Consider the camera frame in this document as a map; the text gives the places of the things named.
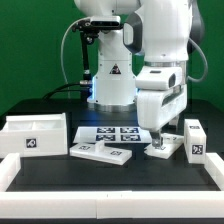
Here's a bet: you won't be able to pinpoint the white cabinet block with markers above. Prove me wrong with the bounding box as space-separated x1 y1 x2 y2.
184 119 207 164

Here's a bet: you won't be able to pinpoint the grey camera cable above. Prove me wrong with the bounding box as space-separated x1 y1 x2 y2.
60 17 90 85

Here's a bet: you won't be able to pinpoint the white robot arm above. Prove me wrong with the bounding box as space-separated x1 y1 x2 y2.
74 0 203 148

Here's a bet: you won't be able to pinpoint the white cabinet door panel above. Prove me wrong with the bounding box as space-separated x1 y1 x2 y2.
144 133 184 159

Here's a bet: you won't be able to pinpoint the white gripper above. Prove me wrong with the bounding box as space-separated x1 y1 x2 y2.
137 85 187 148

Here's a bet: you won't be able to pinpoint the black base cables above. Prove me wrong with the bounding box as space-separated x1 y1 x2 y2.
42 79 94 100

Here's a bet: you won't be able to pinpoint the white marker sheet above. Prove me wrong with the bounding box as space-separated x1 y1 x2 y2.
73 126 151 143

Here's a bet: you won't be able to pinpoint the white U-shaped table fence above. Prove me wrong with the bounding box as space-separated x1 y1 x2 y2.
0 153 224 219

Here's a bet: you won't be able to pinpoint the white cabinet body box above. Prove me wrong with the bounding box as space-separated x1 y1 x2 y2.
0 113 67 158

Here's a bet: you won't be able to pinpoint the white panel with knob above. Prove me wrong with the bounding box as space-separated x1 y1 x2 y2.
70 140 132 165

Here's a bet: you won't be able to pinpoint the black camera on stand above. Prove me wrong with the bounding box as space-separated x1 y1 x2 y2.
71 15 122 101

